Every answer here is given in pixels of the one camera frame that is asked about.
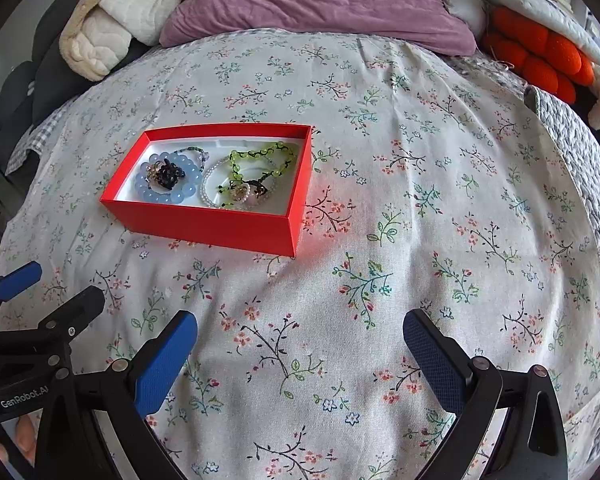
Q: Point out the floral bedsheet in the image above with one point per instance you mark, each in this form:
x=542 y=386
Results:
x=380 y=185

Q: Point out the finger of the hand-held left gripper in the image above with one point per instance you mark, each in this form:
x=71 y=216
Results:
x=75 y=305
x=20 y=277

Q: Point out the black beaded ornament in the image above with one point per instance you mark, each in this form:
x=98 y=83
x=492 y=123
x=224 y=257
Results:
x=169 y=174

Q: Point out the grey quilted blanket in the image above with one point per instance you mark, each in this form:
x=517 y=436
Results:
x=590 y=170

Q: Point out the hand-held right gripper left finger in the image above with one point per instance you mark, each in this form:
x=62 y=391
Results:
x=165 y=360

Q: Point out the cream plush blanket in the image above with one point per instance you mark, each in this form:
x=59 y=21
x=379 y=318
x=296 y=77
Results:
x=95 y=45

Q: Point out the checkered cloth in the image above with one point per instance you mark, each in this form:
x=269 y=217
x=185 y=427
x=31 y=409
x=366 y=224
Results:
x=35 y=140

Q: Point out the orange knotted cushion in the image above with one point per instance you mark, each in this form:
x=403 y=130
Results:
x=535 y=55

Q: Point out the dark cloth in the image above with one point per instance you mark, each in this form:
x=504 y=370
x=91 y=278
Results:
x=55 y=85

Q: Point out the person's left hand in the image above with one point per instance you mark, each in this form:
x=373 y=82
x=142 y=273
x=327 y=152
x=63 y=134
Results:
x=25 y=435

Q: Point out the purple pillow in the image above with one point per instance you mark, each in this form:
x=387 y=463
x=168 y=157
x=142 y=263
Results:
x=320 y=0

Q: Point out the gold earring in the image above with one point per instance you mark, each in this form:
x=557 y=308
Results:
x=152 y=169

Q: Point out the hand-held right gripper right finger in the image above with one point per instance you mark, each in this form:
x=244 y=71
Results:
x=435 y=360

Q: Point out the red jewelry box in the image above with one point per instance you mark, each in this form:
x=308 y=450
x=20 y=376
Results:
x=205 y=227

